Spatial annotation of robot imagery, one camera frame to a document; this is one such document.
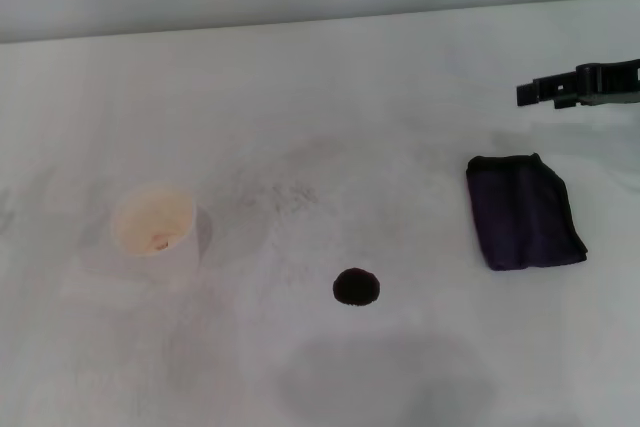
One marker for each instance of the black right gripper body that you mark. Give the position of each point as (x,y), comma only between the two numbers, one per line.
(607,82)

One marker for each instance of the white paper cup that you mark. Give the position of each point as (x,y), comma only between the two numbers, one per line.
(165,257)

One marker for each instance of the black water stain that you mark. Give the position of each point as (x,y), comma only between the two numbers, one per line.
(357,287)

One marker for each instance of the dark purple rag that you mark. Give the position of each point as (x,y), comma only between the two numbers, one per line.
(525,212)

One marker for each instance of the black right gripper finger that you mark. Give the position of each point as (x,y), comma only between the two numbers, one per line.
(547,89)

